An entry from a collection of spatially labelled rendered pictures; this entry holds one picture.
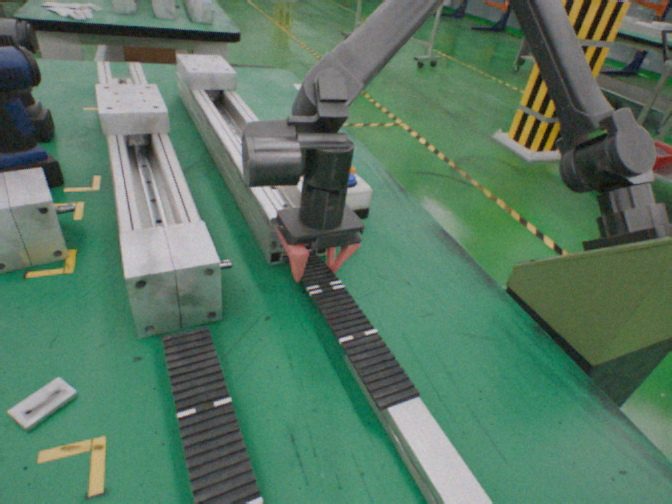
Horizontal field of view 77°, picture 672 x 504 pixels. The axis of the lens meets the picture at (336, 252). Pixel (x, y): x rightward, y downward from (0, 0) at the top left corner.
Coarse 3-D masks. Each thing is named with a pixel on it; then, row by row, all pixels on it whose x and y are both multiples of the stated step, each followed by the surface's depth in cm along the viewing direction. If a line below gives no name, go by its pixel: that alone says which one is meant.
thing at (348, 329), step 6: (366, 318) 53; (342, 324) 52; (348, 324) 52; (354, 324) 52; (360, 324) 52; (366, 324) 53; (372, 324) 52; (336, 330) 51; (342, 330) 51; (348, 330) 51; (354, 330) 51; (360, 330) 51; (366, 330) 52; (336, 336) 50; (342, 336) 50
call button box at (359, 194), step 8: (352, 184) 76; (360, 184) 77; (352, 192) 74; (360, 192) 75; (368, 192) 75; (352, 200) 75; (360, 200) 76; (368, 200) 76; (352, 208) 76; (360, 208) 77; (368, 208) 78; (360, 216) 78
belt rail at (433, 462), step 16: (352, 368) 50; (368, 400) 47; (416, 400) 45; (384, 416) 45; (400, 416) 43; (416, 416) 43; (400, 432) 42; (416, 432) 42; (432, 432) 42; (400, 448) 42; (416, 448) 40; (432, 448) 41; (448, 448) 41; (416, 464) 40; (432, 464) 39; (448, 464) 40; (464, 464) 40; (416, 480) 41; (432, 480) 38; (448, 480) 38; (464, 480) 39; (432, 496) 39; (448, 496) 37; (464, 496) 37; (480, 496) 38
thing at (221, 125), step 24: (192, 96) 103; (216, 120) 86; (240, 120) 93; (216, 144) 84; (240, 144) 85; (240, 168) 71; (240, 192) 73; (264, 192) 65; (288, 192) 72; (264, 216) 62; (264, 240) 64
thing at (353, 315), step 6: (342, 312) 54; (348, 312) 54; (354, 312) 54; (360, 312) 54; (330, 318) 52; (336, 318) 53; (342, 318) 53; (348, 318) 53; (354, 318) 53; (360, 318) 53; (330, 324) 52; (336, 324) 52
